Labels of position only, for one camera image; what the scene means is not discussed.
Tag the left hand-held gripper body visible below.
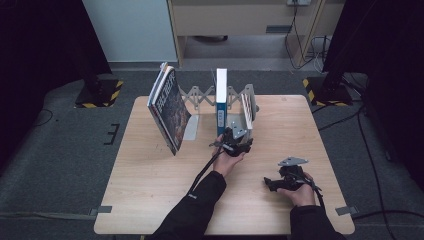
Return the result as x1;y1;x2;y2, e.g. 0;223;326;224
220;119;249;158

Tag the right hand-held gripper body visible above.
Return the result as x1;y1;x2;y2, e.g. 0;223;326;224
278;156;309;191

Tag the white caterpillar board book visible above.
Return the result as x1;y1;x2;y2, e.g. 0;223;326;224
240;92;258;131

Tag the thick blue book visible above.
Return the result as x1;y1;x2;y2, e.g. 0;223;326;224
215;67;230;138

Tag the grey expandable book rack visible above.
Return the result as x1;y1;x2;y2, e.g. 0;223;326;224
178;83;259;142

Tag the dark cover magazine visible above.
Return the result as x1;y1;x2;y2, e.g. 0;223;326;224
148;65;193;157

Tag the portrait cover magazine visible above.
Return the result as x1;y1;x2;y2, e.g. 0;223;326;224
146;61;170;108

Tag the person's left hand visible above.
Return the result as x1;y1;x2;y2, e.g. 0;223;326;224
213;133;246;178

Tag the person's right hand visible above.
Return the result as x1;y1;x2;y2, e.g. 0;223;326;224
277;172;317;208

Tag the grey tape piece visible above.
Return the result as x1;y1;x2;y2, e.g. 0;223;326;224
334;205;360;217
89;205;113;217

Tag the striped black stand base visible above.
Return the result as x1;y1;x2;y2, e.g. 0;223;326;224
302;71;354;108
74;74;125;109

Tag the wooden desk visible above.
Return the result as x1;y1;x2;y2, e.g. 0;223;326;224
167;0;346;69

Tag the white cabinet panel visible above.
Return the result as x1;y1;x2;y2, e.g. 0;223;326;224
81;0;178;63

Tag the dark curtain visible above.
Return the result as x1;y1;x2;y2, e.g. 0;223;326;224
322;0;424;183
0;0;113;168

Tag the right hand-held gripper black cable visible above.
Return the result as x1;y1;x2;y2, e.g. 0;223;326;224
300;172;326;215

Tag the hand-held gripper black cable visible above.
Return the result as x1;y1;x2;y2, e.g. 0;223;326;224
300;172;326;215
186;141;225;195

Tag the left hand-held gripper black cable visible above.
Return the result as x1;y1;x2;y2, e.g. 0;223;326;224
186;141;225;195

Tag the short black floor cable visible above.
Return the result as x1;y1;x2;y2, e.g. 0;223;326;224
317;106;365;132

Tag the long black floor cable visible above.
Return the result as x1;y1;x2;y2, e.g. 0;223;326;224
352;109;424;240

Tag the black hanging cable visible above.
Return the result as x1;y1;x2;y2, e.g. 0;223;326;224
284;4;321;70

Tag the white cable bundle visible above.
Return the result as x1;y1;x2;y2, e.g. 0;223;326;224
310;35;332;74

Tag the thin looped floor cable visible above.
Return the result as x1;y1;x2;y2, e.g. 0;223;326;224
27;108;54;130

